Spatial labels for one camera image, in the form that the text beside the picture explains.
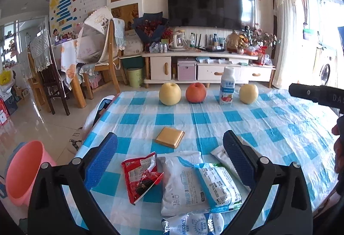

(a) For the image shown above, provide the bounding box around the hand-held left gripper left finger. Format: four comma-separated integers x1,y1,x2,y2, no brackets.
28,132,120,235

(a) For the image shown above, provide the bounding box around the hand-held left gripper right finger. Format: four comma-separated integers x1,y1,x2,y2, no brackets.
223,130,313,235

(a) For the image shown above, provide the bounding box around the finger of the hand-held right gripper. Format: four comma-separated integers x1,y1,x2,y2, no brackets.
289,83,324,103

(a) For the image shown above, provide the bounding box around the narrow white packet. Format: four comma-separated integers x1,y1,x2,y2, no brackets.
210,144,260,187

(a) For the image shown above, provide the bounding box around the red snack wrapper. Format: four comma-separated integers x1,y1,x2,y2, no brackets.
121,152,164,204

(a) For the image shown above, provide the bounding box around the white plastic packet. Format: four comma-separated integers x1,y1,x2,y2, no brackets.
161,150,210,216

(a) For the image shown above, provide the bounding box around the gold square packet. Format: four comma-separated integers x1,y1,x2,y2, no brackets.
155,127,185,149

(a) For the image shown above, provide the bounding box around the pink plastic bucket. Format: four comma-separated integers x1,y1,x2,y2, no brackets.
5,140,57,206

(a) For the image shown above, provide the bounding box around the white round-label pouch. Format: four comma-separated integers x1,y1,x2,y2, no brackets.
161,212,225,235

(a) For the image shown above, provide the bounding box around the person's right hand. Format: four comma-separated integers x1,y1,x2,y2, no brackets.
331,116,344,174

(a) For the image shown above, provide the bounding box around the washing machine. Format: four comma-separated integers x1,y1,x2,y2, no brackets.
313,48,338,87

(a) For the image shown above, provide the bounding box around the blue checkered tablecloth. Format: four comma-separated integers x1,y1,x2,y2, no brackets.
72,88,340,235

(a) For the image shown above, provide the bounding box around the red white plastic bag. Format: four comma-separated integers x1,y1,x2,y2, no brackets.
258,47,270,65

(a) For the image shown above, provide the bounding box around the small yellow pear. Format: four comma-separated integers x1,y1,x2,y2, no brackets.
239,84,259,104

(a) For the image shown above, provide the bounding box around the white and blue cloth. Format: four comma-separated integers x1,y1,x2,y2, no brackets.
82,95,117,135

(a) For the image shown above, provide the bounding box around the white lace-covered air conditioner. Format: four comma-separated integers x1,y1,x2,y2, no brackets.
273,0,299,89

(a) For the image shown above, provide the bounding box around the dried pink flower arrangement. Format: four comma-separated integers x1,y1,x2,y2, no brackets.
247,24,277,47

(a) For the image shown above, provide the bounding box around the white yogurt drink bottle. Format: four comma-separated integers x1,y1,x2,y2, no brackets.
218,67,236,105

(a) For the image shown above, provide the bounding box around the red apple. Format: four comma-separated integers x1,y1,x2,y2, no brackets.
185,82,207,104

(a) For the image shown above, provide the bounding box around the golden gift bag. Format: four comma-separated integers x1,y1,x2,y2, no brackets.
227,32,248,50

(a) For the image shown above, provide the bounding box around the green waste bin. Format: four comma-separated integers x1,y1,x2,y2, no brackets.
126,68,144,87

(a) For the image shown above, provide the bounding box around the dark wooden chair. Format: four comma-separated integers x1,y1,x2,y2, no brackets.
27,31,70,116

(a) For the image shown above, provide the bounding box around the large yellow pear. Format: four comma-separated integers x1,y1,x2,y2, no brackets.
158,82,181,106

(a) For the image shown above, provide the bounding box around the light wooden chair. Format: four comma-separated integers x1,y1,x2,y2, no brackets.
78,18,128,99

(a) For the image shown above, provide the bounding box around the purple storage case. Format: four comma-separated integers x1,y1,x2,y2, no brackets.
177,59,197,82

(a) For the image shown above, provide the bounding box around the dining table with orange-print cloth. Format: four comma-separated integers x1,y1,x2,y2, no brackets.
52,39,86,108

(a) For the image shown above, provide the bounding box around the red gift box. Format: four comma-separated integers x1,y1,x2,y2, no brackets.
0,98,10,125

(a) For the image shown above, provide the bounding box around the white television cabinet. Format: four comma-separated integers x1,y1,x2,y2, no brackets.
141,49,276,89

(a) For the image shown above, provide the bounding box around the white bedding bag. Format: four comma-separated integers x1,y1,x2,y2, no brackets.
125,29,144,56

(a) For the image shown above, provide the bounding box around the white scalloped printed cloth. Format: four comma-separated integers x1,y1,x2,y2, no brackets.
77,6,113,62

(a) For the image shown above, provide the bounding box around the yellow bag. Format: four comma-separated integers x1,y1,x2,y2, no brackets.
0,68,12,86

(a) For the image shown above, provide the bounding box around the black television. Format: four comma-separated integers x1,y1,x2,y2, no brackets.
167,0,255,31

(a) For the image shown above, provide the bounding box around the pack of small bottles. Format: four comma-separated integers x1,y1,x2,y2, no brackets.
149,42,169,53

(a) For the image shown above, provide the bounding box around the teal lace chair cover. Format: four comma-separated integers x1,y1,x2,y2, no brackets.
111,18,127,50

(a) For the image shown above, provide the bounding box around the glass electric kettle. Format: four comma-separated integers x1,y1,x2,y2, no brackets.
172,31,189,50

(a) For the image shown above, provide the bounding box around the dark blue flower bouquet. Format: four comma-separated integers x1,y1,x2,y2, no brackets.
132,12,168,46

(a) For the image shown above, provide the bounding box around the wall poster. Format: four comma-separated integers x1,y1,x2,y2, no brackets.
50,0,105,32

